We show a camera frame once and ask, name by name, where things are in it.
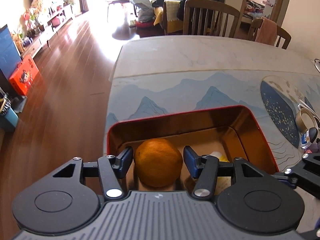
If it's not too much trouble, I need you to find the orange fruit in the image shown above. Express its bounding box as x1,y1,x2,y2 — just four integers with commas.
133,139,183,187

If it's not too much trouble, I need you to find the yellow item in box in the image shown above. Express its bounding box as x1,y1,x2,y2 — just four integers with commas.
210,151,229,162

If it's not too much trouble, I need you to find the small figure toy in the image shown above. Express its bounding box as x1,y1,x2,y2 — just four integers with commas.
301,127,319,153

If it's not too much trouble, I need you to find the red metal tin box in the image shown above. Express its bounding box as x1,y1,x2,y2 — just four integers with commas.
106,105,279,174

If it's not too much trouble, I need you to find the gold round tin lid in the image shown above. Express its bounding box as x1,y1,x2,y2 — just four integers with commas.
296,107,319,134

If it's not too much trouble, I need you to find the blue mountain table mat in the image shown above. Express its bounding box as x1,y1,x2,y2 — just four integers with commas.
105,70,319,171

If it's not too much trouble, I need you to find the orange gift box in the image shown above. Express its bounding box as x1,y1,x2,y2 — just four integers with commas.
9,55,39,96

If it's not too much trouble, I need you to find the dark wooden dining chair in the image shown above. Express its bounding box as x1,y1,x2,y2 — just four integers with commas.
183,0,240,38

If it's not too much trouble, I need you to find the wooden chair with pink cloth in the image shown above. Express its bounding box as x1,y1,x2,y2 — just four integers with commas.
247,17,291,49

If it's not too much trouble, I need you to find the white tv console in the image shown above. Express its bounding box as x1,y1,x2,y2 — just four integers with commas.
21,4,74,59

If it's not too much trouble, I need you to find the blue screen cabinet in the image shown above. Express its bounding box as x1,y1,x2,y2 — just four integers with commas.
0,25,21,79

